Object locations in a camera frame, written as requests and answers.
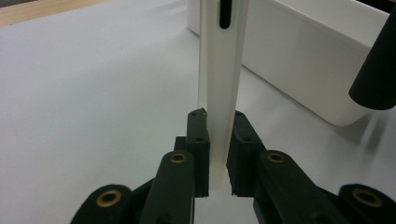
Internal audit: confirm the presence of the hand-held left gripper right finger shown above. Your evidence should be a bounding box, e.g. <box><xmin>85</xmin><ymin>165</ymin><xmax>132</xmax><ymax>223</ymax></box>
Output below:
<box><xmin>226</xmin><ymin>110</ymin><xmax>347</xmax><ymax>224</ymax></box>

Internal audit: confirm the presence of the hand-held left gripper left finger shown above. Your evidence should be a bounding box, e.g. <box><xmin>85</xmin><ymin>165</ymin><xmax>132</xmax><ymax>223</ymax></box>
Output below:
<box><xmin>141</xmin><ymin>107</ymin><xmax>211</xmax><ymax>224</ymax></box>

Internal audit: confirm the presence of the white plastic bin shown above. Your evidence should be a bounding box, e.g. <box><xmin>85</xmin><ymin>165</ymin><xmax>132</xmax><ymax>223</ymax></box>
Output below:
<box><xmin>186</xmin><ymin>0</ymin><xmax>390</xmax><ymax>127</ymax></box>

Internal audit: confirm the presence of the white board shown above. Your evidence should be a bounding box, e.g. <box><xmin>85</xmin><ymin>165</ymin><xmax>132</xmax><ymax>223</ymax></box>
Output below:
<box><xmin>0</xmin><ymin>0</ymin><xmax>396</xmax><ymax>224</ymax></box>

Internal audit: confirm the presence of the wooden table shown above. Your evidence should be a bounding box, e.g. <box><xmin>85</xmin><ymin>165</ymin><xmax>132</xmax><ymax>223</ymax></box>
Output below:
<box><xmin>0</xmin><ymin>0</ymin><xmax>110</xmax><ymax>28</ymax></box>

